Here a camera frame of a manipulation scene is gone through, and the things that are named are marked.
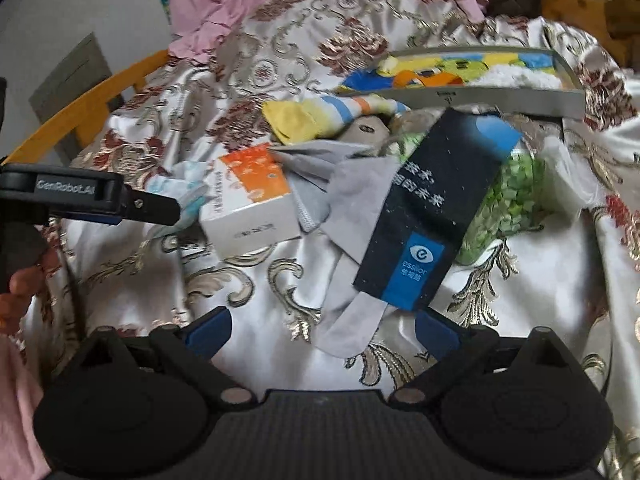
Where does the wooden bed frame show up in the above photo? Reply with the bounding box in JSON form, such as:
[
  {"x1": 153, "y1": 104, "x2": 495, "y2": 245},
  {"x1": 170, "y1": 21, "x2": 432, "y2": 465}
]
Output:
[{"x1": 0, "y1": 49, "x2": 171, "y2": 167}]

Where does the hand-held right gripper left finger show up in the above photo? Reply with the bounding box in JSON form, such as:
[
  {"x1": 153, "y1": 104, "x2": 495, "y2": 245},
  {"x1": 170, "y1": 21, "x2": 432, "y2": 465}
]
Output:
[{"x1": 75, "y1": 306, "x2": 257, "y2": 408}]

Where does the green patterned bag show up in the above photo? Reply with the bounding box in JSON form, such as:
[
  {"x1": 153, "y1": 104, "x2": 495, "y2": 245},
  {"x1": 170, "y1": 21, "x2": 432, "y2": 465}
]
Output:
[{"x1": 457, "y1": 152, "x2": 547, "y2": 266}]

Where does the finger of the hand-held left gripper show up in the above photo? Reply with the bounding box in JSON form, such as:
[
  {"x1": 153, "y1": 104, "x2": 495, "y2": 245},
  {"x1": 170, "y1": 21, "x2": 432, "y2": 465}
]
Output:
[{"x1": 120, "y1": 184, "x2": 182, "y2": 227}]

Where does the person's left hand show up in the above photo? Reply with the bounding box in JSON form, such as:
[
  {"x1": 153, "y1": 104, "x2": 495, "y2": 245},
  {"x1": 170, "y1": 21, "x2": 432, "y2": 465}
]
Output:
[{"x1": 0, "y1": 250, "x2": 62, "y2": 333}]

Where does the orange and white box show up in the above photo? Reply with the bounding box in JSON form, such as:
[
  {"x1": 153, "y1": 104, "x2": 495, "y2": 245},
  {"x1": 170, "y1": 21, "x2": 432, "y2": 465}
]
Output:
[{"x1": 199, "y1": 144, "x2": 302, "y2": 262}]

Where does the striped sock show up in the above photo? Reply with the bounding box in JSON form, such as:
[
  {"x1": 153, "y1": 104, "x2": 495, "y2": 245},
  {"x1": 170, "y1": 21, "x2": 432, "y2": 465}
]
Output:
[{"x1": 300, "y1": 94, "x2": 412, "y2": 137}]

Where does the floral satin bedspread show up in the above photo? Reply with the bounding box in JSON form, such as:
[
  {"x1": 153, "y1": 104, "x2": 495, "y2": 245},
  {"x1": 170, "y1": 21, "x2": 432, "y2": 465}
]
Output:
[{"x1": 22, "y1": 0, "x2": 640, "y2": 480}]

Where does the dark blue printed cloth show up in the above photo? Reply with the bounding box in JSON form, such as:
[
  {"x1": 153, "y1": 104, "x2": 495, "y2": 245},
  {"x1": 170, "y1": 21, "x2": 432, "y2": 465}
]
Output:
[{"x1": 352, "y1": 107, "x2": 522, "y2": 313}]

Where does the yellow sock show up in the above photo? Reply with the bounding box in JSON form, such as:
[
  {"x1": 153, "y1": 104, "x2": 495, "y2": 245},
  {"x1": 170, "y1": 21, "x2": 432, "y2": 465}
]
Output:
[{"x1": 262, "y1": 100, "x2": 322, "y2": 147}]

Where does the grey cloth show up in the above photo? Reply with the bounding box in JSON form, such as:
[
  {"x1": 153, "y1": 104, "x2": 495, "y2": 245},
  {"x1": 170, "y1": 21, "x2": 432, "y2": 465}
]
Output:
[{"x1": 317, "y1": 156, "x2": 402, "y2": 359}]

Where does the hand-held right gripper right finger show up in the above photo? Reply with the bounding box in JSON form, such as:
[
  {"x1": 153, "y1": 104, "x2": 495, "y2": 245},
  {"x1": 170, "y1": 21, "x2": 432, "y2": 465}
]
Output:
[{"x1": 389, "y1": 310, "x2": 571, "y2": 408}]

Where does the wooden bunk frame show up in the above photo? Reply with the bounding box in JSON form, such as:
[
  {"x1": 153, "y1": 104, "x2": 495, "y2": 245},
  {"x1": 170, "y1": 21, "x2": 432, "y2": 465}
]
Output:
[{"x1": 542, "y1": 0, "x2": 640, "y2": 70}]

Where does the white fluffy cloth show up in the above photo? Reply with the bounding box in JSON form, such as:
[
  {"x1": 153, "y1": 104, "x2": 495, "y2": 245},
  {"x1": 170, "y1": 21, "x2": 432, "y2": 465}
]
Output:
[{"x1": 475, "y1": 66, "x2": 562, "y2": 90}]

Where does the cartoon print cloth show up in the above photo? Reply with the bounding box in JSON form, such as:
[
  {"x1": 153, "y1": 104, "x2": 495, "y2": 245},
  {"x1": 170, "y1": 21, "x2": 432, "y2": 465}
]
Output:
[{"x1": 345, "y1": 52, "x2": 556, "y2": 93}]

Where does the grey storage box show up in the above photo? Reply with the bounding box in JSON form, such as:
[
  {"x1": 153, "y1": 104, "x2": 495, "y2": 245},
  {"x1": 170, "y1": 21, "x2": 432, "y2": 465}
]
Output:
[{"x1": 332, "y1": 46, "x2": 587, "y2": 121}]

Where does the grey wall panel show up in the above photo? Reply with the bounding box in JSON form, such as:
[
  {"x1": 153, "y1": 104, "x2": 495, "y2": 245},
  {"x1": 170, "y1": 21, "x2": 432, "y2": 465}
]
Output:
[{"x1": 29, "y1": 32, "x2": 126, "y2": 160}]

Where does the light blue face mask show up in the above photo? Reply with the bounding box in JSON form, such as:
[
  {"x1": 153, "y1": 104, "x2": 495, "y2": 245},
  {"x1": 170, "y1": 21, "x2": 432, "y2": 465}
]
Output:
[{"x1": 145, "y1": 160, "x2": 211, "y2": 237}]

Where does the white plastic bag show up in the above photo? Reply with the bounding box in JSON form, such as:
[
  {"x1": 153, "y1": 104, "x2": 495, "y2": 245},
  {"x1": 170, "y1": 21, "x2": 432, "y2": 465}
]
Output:
[{"x1": 539, "y1": 136, "x2": 602, "y2": 217}]

